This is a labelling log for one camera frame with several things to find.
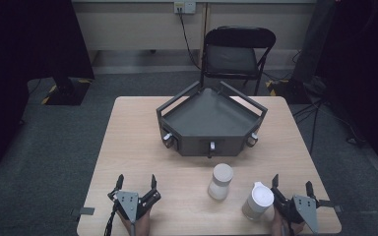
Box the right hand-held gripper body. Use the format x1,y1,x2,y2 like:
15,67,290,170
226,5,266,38
271,188,320,234

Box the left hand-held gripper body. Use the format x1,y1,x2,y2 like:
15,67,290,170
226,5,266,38
107,188,162,225

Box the glass jar white lid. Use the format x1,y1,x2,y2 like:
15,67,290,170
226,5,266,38
241,181,276,221

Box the glass jar cream lid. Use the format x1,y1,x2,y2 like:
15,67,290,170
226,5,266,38
208,162,234,202

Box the dark grey tray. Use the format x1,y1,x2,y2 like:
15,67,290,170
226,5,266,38
156,80,269,159

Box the person's left hand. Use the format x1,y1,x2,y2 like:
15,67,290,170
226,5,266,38
117,209,153,236

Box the person's right hand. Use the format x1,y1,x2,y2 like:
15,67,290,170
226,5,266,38
270,207,306,236

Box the black stand base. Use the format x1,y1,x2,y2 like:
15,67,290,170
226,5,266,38
40,76,92,107
265,78,313,105

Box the black folding chair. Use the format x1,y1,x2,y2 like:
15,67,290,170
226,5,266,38
200,26,277,96

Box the black curtain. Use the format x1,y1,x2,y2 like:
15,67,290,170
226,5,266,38
0,0,95,179
314,0,378,182

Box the grey curtain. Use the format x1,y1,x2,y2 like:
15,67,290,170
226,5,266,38
290,0,337,84

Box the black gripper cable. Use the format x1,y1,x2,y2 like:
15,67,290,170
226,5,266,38
103,201,118,236

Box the dark table edge bracket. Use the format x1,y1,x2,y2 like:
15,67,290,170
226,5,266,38
71,206,95,217
317,199,345,214

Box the black floor cables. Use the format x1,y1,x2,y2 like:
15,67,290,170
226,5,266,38
290,96,369,155

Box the black power cable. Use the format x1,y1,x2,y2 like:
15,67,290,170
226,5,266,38
177,12,203,71

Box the wall socket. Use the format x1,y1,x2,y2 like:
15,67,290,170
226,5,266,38
173,1,198,15

